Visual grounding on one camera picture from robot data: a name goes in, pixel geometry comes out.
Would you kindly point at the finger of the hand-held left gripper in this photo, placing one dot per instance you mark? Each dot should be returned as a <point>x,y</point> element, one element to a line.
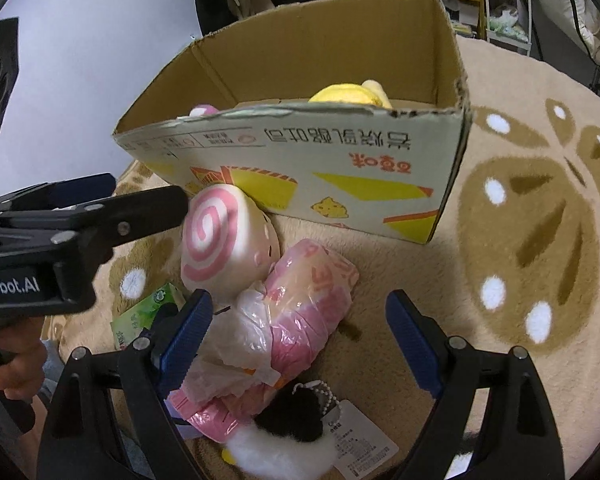
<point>140,210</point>
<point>75,191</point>

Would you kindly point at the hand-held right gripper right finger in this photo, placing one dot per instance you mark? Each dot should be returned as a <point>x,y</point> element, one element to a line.
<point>414,345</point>

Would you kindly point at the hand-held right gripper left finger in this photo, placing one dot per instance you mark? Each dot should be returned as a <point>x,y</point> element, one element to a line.
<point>186,336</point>

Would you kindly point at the pink swirl plush toy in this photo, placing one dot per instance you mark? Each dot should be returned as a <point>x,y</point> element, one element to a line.
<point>215,240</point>

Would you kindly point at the pink plastic-wrapped plush toy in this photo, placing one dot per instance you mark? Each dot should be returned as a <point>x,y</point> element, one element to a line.
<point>300,310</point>

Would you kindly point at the printed cardboard box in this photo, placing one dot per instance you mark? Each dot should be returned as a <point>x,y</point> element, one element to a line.
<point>330,160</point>

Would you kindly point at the person's left hand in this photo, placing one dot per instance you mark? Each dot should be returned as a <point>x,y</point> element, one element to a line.
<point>22,367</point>

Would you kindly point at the green tissue packet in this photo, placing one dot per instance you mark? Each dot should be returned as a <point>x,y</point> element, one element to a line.
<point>140,317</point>

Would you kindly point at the white paper tag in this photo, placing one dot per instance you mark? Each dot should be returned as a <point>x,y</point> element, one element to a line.
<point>365,440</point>

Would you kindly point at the small pink plush toy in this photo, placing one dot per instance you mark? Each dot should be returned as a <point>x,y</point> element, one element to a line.
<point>204,110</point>

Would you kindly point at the dark box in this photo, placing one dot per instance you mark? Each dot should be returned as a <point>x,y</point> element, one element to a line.
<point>0,90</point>

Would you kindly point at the beige patterned rug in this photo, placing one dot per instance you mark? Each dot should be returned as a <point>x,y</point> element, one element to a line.
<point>530,170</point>

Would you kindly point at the yellow plush toy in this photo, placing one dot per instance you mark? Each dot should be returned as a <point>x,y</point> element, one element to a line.
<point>347,94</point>

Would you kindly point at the white trolley cart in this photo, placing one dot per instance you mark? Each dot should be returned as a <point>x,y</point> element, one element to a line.
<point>507,15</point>

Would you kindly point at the white bedding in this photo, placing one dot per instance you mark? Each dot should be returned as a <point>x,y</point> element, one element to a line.
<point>580,5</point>

